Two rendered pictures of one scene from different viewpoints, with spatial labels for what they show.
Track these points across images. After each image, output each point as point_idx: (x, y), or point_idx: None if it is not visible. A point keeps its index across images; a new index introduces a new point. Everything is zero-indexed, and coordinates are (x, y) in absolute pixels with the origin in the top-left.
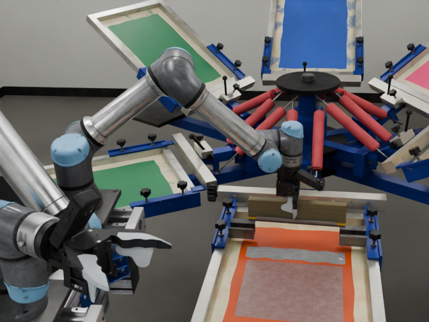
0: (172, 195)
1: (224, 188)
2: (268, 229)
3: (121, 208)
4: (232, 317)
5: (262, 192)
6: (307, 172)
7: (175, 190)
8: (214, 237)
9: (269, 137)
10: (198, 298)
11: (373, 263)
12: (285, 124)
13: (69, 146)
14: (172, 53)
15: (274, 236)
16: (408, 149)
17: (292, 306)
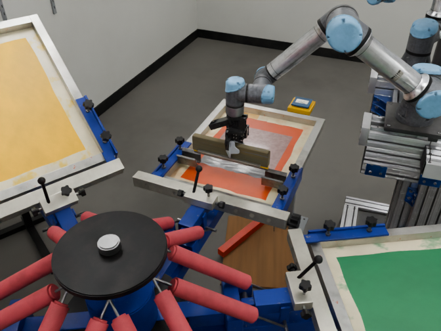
0: (339, 236)
1: (281, 215)
2: (247, 194)
3: (396, 232)
4: (294, 136)
5: (243, 200)
6: (181, 220)
7: (336, 270)
8: (299, 172)
9: (258, 79)
10: (315, 138)
11: (189, 141)
12: (241, 79)
13: (424, 64)
14: (348, 10)
15: (244, 185)
16: (107, 138)
17: (254, 136)
